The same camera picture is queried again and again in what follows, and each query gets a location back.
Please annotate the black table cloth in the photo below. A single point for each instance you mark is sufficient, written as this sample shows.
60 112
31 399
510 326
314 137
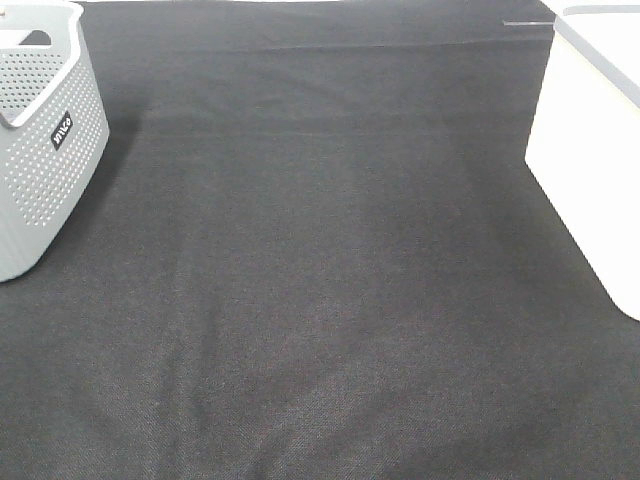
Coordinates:
312 250

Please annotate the white storage box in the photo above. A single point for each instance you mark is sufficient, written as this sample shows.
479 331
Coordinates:
583 147

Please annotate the grey perforated plastic basket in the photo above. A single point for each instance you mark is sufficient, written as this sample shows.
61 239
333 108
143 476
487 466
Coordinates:
53 128

